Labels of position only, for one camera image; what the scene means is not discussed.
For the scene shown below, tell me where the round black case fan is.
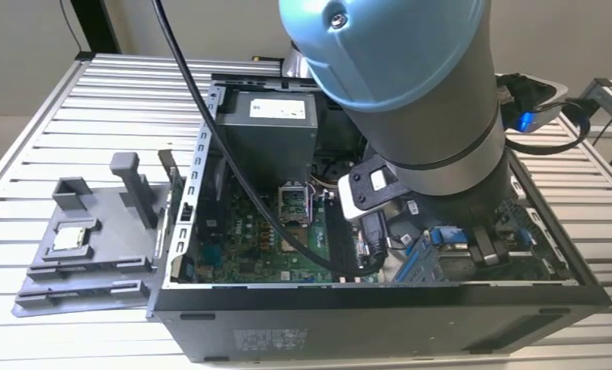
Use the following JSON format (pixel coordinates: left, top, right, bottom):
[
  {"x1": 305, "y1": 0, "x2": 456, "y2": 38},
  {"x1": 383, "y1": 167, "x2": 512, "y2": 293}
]
[{"x1": 317, "y1": 156, "x2": 361, "y2": 182}]

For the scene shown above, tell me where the silver camera with blue light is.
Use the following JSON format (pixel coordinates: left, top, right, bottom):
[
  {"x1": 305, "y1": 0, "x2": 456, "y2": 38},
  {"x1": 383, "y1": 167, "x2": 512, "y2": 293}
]
[{"x1": 495, "y1": 72, "x2": 569, "y2": 134}]

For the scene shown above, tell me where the grey plastic parts rack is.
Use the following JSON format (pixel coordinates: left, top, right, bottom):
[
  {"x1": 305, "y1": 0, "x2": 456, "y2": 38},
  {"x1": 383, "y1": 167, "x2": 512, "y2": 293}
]
[{"x1": 9, "y1": 151, "x2": 183, "y2": 319}]

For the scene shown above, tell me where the grey power supply box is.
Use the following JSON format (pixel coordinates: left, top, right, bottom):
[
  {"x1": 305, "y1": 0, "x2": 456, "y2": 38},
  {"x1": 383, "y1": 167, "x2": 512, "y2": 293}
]
[{"x1": 217, "y1": 92, "x2": 320, "y2": 184}]

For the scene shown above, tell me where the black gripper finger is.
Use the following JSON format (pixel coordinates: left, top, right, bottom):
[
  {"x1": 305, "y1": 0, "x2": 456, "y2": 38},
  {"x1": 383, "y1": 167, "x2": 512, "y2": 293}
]
[{"x1": 469, "y1": 225, "x2": 512, "y2": 270}]

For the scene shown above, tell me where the black PC case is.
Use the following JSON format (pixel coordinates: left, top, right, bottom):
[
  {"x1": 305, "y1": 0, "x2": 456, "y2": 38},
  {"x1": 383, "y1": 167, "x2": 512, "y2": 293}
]
[{"x1": 145, "y1": 72, "x2": 612, "y2": 365}]

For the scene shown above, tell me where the yellow white wire bundle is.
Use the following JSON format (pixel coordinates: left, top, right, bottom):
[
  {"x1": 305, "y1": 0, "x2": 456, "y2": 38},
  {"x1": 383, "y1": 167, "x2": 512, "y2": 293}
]
[{"x1": 308, "y1": 171, "x2": 340, "y2": 190}]

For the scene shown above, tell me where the metal locking lever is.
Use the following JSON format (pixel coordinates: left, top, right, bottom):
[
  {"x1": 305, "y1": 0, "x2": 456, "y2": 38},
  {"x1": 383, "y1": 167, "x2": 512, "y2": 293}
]
[{"x1": 307, "y1": 180, "x2": 321, "y2": 227}]

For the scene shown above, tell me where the CPU socket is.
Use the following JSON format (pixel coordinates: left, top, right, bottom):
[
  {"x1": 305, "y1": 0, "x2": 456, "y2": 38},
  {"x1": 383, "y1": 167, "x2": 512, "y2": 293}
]
[{"x1": 279, "y1": 225, "x2": 312, "y2": 254}]

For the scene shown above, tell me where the metal socket cover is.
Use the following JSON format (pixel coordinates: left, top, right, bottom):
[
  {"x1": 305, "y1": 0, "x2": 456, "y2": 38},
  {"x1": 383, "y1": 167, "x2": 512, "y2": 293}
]
[{"x1": 277, "y1": 180, "x2": 315, "y2": 227}]

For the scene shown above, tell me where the metal disk bay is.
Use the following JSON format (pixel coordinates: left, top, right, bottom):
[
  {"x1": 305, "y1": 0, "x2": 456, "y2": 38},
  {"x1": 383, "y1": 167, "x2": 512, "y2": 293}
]
[{"x1": 395, "y1": 227, "x2": 559, "y2": 284}]

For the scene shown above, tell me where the hard disk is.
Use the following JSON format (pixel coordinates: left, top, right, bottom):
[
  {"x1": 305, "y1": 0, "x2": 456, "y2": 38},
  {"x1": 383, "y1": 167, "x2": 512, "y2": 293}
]
[{"x1": 396, "y1": 226, "x2": 559, "y2": 284}]

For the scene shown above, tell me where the silver CPU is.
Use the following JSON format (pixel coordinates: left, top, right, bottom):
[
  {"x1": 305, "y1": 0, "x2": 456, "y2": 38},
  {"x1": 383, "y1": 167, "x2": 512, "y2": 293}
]
[{"x1": 52, "y1": 227, "x2": 89, "y2": 251}]

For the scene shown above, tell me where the black metal post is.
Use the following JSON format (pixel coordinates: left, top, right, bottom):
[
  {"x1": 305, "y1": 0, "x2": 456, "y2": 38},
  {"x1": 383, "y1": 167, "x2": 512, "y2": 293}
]
[{"x1": 69, "y1": 0, "x2": 124, "y2": 55}]

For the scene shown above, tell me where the graphics card with metal bracket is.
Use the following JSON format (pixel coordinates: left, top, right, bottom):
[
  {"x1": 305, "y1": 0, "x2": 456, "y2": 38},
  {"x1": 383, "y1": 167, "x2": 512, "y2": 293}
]
[{"x1": 152, "y1": 148, "x2": 189, "y2": 271}]

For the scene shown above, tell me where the black RAM slot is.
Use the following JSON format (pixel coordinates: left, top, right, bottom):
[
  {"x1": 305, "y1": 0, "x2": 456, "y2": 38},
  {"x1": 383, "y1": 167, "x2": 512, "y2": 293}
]
[
  {"x1": 325, "y1": 192, "x2": 345, "y2": 282},
  {"x1": 333, "y1": 221, "x2": 352, "y2": 282},
  {"x1": 347, "y1": 223, "x2": 364, "y2": 282},
  {"x1": 340, "y1": 222, "x2": 357, "y2": 282}
]

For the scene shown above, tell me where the thin black camera cable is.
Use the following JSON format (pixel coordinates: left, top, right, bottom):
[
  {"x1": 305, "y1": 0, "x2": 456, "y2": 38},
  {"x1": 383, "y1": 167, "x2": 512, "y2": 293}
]
[{"x1": 504, "y1": 98, "x2": 600, "y2": 155}]

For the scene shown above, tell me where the white camera with black bracket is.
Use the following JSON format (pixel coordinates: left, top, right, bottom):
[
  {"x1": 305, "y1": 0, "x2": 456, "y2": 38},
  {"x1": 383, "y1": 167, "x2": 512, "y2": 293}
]
[{"x1": 337, "y1": 157, "x2": 407, "y2": 224}]

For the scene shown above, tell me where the green motherboard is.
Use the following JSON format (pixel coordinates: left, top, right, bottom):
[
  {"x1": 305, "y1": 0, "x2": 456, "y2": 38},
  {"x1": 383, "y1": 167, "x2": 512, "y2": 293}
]
[{"x1": 223, "y1": 188, "x2": 384, "y2": 284}]

